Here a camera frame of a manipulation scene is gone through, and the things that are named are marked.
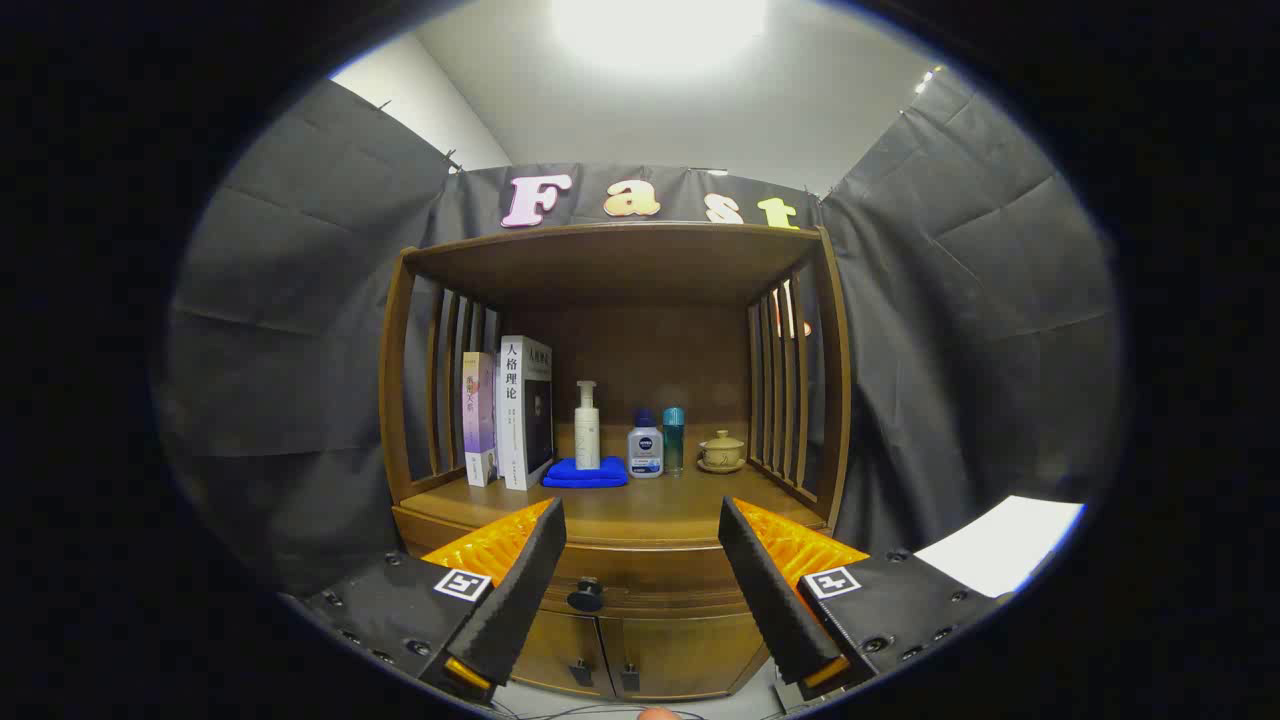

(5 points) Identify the black backdrop cloth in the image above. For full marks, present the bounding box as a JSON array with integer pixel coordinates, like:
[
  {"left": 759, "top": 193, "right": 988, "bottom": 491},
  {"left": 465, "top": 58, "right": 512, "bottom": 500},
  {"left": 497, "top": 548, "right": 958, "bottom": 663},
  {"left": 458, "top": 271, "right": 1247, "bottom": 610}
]
[{"left": 150, "top": 75, "right": 1126, "bottom": 601}]

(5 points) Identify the white flat board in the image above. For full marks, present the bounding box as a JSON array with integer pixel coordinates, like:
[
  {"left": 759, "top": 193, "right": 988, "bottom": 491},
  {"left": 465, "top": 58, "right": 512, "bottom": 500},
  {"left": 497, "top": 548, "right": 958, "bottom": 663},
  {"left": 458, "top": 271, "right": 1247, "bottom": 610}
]
[{"left": 915, "top": 495, "right": 1086, "bottom": 599}]

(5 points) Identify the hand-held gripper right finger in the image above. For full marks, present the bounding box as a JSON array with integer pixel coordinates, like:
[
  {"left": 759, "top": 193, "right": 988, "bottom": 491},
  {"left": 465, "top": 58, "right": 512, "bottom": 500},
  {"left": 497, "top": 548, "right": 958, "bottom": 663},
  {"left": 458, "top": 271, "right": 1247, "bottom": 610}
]
[{"left": 717, "top": 497, "right": 1006, "bottom": 713}]

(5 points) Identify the brown wooden cabinet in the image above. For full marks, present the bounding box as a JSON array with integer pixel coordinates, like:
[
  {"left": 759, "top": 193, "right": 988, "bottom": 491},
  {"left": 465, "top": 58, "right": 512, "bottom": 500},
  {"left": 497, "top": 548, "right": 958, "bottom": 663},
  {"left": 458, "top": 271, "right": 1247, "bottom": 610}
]
[{"left": 378, "top": 222, "right": 853, "bottom": 701}]

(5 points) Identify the white pump bottle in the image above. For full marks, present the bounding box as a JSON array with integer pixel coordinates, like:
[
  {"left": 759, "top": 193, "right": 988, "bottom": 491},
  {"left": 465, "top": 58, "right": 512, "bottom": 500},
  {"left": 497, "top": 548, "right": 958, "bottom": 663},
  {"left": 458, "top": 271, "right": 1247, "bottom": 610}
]
[{"left": 574, "top": 380, "right": 602, "bottom": 471}]

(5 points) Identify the thick white book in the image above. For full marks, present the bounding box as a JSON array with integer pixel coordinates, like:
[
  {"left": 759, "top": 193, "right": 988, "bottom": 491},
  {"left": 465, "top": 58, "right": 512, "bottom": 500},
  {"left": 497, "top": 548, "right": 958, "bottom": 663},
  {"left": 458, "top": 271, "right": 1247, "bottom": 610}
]
[{"left": 497, "top": 335, "right": 554, "bottom": 491}]

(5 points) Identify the brown wooden countertop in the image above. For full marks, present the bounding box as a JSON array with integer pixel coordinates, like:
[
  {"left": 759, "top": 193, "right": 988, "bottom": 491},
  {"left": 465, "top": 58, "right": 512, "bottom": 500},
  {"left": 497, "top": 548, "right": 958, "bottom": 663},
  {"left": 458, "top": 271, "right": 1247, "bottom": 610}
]
[{"left": 395, "top": 465, "right": 831, "bottom": 546}]

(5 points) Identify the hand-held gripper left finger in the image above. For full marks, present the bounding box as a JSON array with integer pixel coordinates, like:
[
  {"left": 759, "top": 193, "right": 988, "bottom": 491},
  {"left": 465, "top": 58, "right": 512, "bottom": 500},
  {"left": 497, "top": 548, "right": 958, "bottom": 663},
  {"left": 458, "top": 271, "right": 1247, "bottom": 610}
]
[{"left": 300, "top": 497, "right": 568, "bottom": 706}]

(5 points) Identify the white bottle with blue cap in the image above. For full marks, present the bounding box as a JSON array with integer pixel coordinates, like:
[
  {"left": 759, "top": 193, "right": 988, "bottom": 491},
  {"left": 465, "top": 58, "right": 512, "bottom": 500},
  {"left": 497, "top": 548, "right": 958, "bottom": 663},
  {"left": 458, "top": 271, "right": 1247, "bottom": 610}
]
[{"left": 627, "top": 408, "right": 665, "bottom": 479}]

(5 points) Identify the blue folded cloth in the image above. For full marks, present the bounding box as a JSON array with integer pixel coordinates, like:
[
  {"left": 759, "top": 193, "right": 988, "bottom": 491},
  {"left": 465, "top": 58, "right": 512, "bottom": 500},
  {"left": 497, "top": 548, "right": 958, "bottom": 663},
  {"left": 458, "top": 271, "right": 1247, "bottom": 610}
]
[{"left": 541, "top": 457, "right": 629, "bottom": 489}]

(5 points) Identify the purple book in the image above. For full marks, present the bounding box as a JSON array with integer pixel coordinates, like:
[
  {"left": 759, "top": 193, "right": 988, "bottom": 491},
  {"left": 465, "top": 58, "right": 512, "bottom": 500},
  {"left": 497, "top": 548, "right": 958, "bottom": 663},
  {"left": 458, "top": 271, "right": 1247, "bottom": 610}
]
[{"left": 461, "top": 351, "right": 498, "bottom": 488}]

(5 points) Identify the brown wooden drawer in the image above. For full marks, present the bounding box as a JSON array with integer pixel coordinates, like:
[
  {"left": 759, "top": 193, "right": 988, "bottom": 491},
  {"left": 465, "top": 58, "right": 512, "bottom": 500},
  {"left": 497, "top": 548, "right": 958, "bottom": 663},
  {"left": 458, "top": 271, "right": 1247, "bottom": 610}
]
[{"left": 398, "top": 520, "right": 831, "bottom": 616}]

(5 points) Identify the beige lidded teacup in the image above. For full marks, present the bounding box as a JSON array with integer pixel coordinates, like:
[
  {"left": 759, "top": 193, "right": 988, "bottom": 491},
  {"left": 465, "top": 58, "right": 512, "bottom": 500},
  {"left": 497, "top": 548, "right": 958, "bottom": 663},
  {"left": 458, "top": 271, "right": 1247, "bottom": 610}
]
[{"left": 697, "top": 430, "right": 746, "bottom": 474}]

